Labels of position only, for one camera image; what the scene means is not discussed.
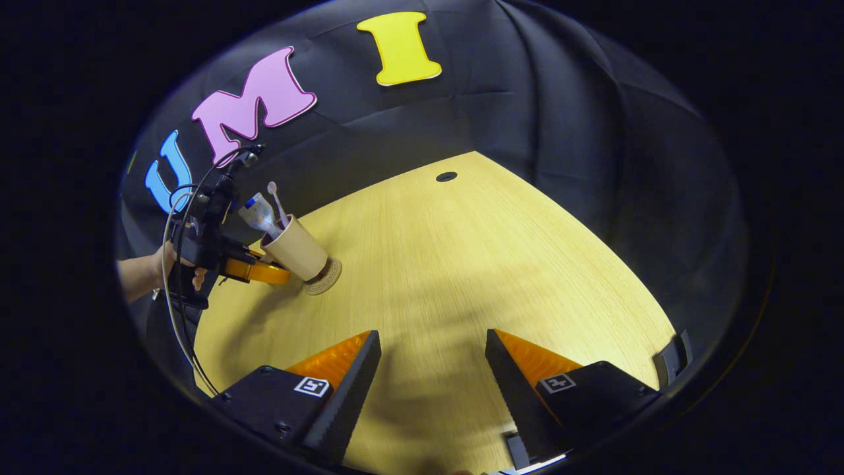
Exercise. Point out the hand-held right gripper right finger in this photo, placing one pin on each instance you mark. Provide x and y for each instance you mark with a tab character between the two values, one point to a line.
517	399

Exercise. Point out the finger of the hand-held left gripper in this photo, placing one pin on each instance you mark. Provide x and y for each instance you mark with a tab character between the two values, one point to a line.
260	272
256	254

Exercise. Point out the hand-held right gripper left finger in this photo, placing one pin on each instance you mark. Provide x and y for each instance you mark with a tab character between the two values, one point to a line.
349	402

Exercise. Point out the white toothpaste tube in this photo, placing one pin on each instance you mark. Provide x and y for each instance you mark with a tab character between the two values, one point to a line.
258	214

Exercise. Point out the beige cup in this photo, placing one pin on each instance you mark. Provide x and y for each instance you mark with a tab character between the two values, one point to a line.
297	251

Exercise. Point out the pale pink toothbrush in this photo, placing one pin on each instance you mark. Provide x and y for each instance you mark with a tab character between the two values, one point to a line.
275	198

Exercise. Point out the round cork coaster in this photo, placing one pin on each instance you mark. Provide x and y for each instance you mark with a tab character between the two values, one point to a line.
331	277

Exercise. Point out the wooden desktop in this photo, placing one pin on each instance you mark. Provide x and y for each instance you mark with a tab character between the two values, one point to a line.
461	264

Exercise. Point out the black backdrop cloth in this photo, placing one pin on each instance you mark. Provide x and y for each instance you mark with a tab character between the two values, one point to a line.
560	132

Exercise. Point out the dark grey bracket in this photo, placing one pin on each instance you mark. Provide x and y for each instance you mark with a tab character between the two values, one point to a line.
672	359

